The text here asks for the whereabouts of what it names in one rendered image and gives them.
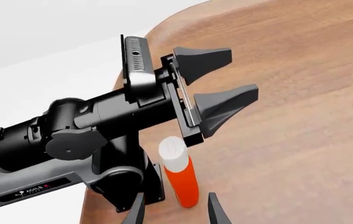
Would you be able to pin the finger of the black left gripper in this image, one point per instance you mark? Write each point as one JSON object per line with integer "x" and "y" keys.
{"x": 201, "y": 60}
{"x": 223, "y": 107}

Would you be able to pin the red ketchup bottle white cap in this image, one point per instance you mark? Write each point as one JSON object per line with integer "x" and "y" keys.
{"x": 182, "y": 182}

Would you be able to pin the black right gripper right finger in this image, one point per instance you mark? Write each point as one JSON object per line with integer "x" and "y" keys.
{"x": 216, "y": 213}

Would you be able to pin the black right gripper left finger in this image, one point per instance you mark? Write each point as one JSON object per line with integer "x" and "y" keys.
{"x": 136, "y": 213}

